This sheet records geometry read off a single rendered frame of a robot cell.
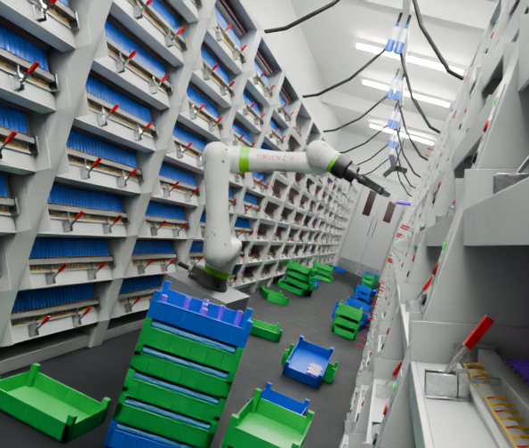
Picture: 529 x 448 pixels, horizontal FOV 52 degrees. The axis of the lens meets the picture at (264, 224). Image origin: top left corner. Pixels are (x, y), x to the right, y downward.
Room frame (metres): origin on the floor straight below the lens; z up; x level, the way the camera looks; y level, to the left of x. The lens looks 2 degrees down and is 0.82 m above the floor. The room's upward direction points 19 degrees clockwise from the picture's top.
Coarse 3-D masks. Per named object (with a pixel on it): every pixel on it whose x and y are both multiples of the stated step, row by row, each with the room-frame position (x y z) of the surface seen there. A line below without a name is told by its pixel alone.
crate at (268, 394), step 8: (264, 392) 2.37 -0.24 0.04; (272, 392) 2.38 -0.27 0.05; (248, 400) 2.10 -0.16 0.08; (272, 400) 2.37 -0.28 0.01; (280, 400) 2.36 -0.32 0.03; (288, 400) 2.36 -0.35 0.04; (296, 400) 2.35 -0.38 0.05; (288, 408) 2.35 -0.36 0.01; (296, 408) 2.34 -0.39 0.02; (304, 408) 2.32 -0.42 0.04
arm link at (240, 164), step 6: (234, 150) 2.44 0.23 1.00; (240, 150) 2.44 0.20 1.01; (246, 150) 2.44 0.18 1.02; (234, 156) 2.43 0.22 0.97; (240, 156) 2.43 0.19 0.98; (246, 156) 2.42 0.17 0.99; (234, 162) 2.43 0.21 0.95; (240, 162) 2.43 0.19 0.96; (246, 162) 2.43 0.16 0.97; (234, 168) 2.45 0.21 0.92; (240, 168) 2.44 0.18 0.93; (246, 168) 2.44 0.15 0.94
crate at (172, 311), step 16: (160, 304) 1.57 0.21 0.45; (176, 304) 1.77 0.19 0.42; (192, 304) 1.77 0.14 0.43; (208, 304) 1.77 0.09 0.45; (160, 320) 1.57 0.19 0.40; (176, 320) 1.57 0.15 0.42; (192, 320) 1.57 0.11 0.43; (208, 320) 1.58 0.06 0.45; (224, 320) 1.77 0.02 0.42; (240, 320) 1.78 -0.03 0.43; (208, 336) 1.58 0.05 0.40; (224, 336) 1.58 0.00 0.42; (240, 336) 1.58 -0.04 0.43
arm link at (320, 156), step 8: (312, 144) 2.28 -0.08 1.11; (320, 144) 2.27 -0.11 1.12; (312, 152) 2.27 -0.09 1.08; (320, 152) 2.26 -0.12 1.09; (328, 152) 2.26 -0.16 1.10; (336, 152) 2.27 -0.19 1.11; (312, 160) 2.28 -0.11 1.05; (320, 160) 2.27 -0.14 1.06; (328, 160) 2.26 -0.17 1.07; (320, 168) 2.34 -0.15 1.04; (328, 168) 2.27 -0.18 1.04
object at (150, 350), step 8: (144, 352) 1.58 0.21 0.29; (152, 352) 1.58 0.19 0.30; (160, 352) 1.58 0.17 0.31; (168, 352) 1.60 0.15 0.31; (168, 360) 1.58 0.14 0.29; (176, 360) 1.58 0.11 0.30; (184, 360) 1.59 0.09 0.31; (192, 360) 1.61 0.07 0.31; (192, 368) 1.59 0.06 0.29; (200, 368) 1.58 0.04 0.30; (208, 368) 1.59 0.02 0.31; (216, 368) 1.61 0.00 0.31; (224, 376) 1.59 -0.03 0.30
